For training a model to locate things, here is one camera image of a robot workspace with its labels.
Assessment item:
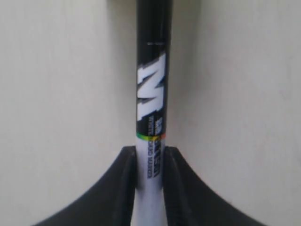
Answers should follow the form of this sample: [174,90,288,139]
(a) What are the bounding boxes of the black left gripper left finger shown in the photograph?
[37,146,137,226]

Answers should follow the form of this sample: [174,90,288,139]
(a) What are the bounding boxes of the black and white whiteboard marker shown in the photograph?
[135,0,173,226]

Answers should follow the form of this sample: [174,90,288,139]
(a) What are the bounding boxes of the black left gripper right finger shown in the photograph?
[163,146,262,226]

